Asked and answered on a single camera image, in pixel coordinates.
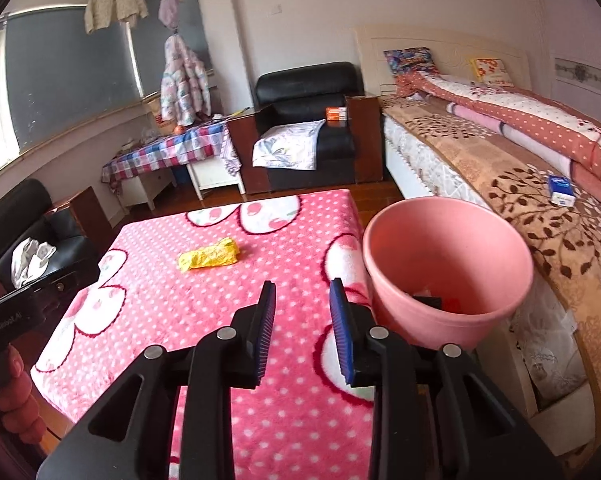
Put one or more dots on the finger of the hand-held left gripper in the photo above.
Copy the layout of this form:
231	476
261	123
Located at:
70	285

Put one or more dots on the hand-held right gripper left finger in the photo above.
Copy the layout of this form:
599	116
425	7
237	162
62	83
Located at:
265	330

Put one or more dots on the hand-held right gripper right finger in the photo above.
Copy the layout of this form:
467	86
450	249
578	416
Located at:
340	330

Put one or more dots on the black foam net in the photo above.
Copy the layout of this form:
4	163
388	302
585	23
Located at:
426	304

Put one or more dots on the yellow wrapper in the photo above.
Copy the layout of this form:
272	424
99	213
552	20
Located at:
210	256

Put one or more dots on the pink plastic bucket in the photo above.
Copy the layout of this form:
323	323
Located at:
430	240

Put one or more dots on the person's left hand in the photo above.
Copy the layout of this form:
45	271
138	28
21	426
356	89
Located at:
18	400

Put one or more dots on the crumpled white cloth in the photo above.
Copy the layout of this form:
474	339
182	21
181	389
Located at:
33	260

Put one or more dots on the pink polka dot blanket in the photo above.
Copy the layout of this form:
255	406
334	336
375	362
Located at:
180	310

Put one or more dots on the black armchair with wooden side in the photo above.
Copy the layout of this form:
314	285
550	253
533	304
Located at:
15	210

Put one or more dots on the white desk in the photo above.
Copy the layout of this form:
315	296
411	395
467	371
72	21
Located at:
215	172

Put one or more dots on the clear plastic bag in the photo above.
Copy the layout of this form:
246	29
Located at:
150	135

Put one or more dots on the checkered tablecloth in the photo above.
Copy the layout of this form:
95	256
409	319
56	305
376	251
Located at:
180	147

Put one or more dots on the white bed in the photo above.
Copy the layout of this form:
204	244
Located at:
415	165

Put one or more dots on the white leaf print cloth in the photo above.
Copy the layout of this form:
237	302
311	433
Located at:
290	145

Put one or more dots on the beige woven bag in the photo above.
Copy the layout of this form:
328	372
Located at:
154	110

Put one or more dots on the grey window blind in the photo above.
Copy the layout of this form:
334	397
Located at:
150	55
70	75

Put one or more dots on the small orange box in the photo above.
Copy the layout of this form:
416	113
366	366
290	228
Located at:
337	114

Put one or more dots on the pastel puffer jacket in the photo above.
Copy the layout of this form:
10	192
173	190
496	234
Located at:
185	85

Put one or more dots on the brown leaf print bedspread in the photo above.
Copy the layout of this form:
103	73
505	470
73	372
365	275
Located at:
530	195

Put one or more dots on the black leather armchair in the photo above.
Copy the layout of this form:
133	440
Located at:
305	85

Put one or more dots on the pink rolled blanket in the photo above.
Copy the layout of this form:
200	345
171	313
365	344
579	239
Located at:
505	130

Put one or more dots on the blue and white box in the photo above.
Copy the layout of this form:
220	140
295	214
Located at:
561	190

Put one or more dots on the colourful cartoon pillow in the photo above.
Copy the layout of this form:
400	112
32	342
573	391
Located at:
410	61

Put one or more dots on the cream knitted cardigan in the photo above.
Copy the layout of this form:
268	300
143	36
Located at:
113	5

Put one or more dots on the polka dot rolled quilt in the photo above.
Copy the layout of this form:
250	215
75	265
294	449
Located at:
530	110

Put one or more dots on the pink hanging garment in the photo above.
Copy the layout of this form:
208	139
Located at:
171	7

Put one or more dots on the yellow flower pillow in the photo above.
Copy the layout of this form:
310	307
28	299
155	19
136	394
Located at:
491	71

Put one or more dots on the white wardrobe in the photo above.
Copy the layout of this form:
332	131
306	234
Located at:
580	35

